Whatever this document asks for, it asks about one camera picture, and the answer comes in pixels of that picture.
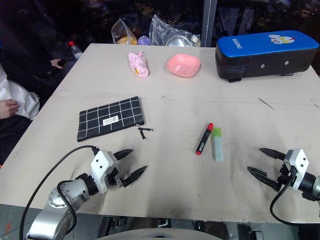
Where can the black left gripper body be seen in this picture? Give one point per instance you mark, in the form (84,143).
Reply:
(112,181)

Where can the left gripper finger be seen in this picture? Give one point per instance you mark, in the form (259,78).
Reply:
(122,154)
(133,176)

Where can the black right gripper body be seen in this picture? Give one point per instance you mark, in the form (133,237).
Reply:
(285,178)

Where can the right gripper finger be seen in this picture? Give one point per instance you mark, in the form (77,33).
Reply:
(262,176)
(273,154)

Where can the black grid pencil pouch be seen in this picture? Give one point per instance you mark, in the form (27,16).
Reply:
(110,118)

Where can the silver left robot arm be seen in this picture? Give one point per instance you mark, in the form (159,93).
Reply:
(47,220)

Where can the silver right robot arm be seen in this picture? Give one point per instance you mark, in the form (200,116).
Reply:
(310,186)

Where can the bystander bare hand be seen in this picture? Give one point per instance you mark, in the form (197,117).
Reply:
(8,108)
(54,65)

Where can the green translucent highlighter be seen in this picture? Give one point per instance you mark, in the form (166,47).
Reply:
(217,146)

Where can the red and black marker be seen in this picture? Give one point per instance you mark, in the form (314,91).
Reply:
(203,140)

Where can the pink rolled plush toy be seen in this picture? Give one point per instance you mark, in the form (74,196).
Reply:
(138,63)

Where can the blue and black padded box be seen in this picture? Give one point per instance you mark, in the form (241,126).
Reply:
(262,47)

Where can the pink plastic bowl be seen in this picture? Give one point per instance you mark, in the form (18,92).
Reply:
(183,65)

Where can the black phone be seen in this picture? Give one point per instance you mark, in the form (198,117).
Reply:
(63,63)

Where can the red-capped plastic water bottle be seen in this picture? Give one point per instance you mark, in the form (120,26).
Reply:
(75,51)

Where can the orange round object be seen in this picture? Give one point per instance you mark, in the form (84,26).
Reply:
(126,40)

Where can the purple small toy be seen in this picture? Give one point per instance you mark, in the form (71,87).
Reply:
(144,40)

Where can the clear zip plastic bag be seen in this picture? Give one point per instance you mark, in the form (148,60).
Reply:
(122,30)

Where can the round metal bowl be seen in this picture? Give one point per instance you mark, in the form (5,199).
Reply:
(178,41)

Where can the crumpled clear plastic bag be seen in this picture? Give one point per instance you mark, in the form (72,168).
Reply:
(162,31)

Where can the small white bottle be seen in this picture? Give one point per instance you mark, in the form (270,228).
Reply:
(196,41)

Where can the grey metal pole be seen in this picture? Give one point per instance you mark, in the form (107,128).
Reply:
(208,22)

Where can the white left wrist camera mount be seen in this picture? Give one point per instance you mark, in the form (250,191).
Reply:
(100,165)

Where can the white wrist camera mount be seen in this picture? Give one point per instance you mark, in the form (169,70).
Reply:
(300,160)
(100,165)

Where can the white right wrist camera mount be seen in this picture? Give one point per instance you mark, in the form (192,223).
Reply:
(300,160)

